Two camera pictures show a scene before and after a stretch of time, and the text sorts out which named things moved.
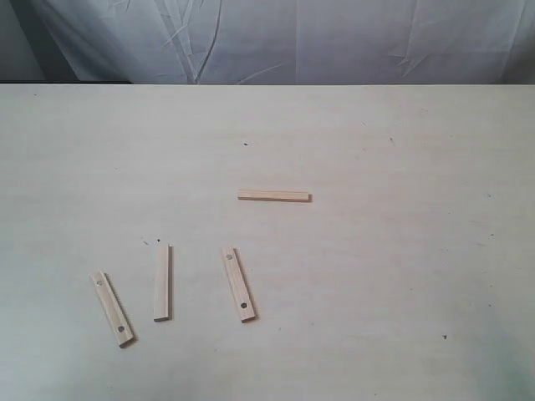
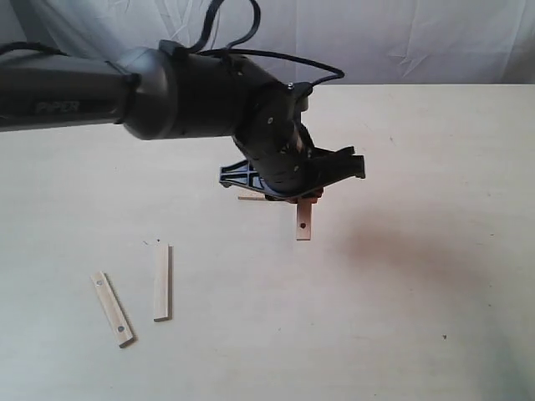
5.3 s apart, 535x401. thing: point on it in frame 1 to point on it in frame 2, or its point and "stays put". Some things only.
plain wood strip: x=163 y=283 stays put
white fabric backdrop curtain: x=283 y=42 stays put
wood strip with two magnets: x=242 y=291 to x=303 y=219
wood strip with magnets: x=120 y=324 stays put
